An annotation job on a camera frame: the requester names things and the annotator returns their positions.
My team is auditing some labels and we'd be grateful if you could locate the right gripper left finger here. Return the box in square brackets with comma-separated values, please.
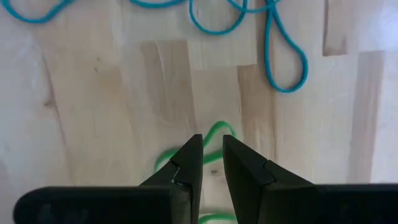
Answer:
[13, 133, 205, 224]

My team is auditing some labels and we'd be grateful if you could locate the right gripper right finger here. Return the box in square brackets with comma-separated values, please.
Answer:
[222, 134, 398, 224]

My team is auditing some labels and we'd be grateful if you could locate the green rubber band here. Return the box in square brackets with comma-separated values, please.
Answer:
[198, 212, 238, 224]
[154, 120, 238, 172]

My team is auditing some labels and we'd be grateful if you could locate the blue rubber band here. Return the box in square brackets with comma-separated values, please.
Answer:
[128, 0, 310, 94]
[0, 0, 75, 25]

